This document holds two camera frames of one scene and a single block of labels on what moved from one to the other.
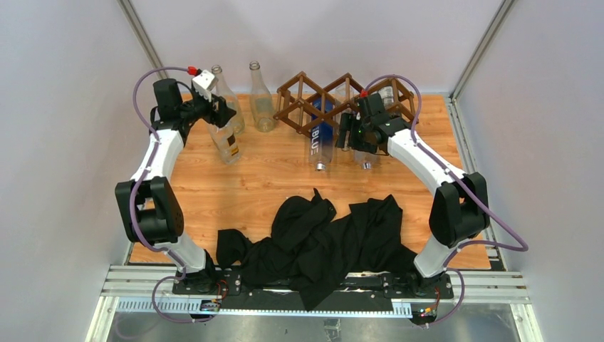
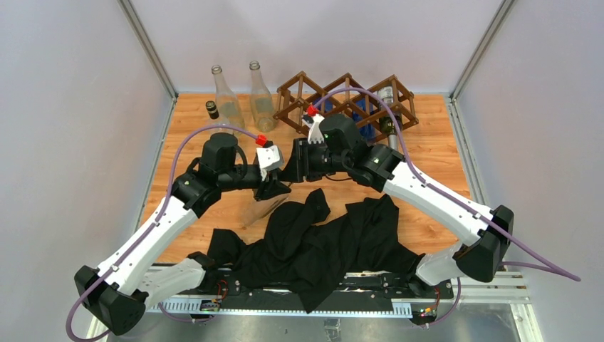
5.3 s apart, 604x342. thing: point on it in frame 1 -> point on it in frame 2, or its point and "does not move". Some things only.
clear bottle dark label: (221, 90) does not move
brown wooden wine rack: (303, 103) does not move
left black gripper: (223, 113) -> (272, 187)
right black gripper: (346, 123) -> (299, 166)
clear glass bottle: (261, 101) does not move
